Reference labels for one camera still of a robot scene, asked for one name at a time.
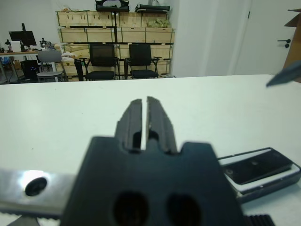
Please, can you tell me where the white door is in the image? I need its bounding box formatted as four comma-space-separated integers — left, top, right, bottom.
232, 0, 301, 76

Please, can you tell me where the black door handle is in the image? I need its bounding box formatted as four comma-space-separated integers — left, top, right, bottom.
277, 38, 292, 49

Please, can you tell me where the black bag with white trim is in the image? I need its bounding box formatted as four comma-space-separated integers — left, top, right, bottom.
135, 3, 170, 13
95, 0, 130, 12

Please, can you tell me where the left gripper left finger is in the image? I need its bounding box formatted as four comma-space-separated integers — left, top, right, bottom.
114, 98, 143, 152

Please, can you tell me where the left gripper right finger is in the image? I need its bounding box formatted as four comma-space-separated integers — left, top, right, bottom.
146, 96, 178, 154

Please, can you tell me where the black computer monitor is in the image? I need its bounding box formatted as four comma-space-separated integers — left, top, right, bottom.
8, 30, 38, 47

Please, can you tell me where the wooden desk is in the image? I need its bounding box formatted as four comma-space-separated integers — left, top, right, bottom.
0, 48, 62, 82

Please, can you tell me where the yellow green bundle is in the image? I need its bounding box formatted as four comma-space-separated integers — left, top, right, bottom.
147, 18, 172, 28

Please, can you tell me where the small white box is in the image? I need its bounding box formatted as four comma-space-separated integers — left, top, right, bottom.
10, 40, 22, 52

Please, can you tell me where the black mesh office chair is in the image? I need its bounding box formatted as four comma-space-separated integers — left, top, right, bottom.
85, 43, 120, 81
124, 43, 162, 80

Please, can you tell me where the grey round seat chair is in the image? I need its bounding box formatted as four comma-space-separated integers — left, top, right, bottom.
36, 50, 63, 83

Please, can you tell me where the black computer tower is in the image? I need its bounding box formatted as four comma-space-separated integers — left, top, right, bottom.
20, 60, 40, 81

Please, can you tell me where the brown cardboard box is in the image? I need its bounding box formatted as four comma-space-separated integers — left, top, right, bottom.
284, 8, 301, 83

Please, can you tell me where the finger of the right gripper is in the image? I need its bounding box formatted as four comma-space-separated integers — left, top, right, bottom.
265, 60, 301, 88

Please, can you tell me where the black box with white insert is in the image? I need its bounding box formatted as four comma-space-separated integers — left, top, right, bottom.
217, 147, 301, 204

